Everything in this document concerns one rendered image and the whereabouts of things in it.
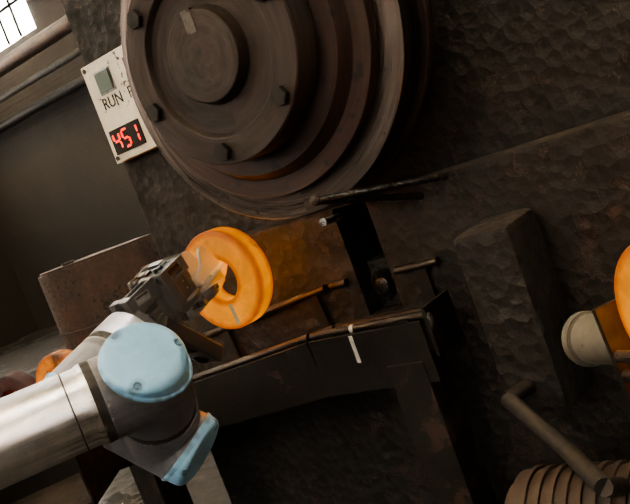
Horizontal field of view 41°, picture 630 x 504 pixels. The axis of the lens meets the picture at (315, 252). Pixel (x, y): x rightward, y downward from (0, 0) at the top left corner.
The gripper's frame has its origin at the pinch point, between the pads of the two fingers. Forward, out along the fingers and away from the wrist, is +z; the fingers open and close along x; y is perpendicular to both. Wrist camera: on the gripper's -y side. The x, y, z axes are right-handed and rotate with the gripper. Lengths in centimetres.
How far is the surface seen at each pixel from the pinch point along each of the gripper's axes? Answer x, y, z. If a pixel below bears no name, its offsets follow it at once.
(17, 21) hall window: 774, 108, 659
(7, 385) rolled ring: 70, -12, -2
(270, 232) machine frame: -3.7, -0.6, 9.3
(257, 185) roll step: -14.2, 10.1, 0.4
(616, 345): -60, -11, -18
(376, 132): -33.9, 10.8, 2.6
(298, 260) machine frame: -7.0, -5.8, 7.8
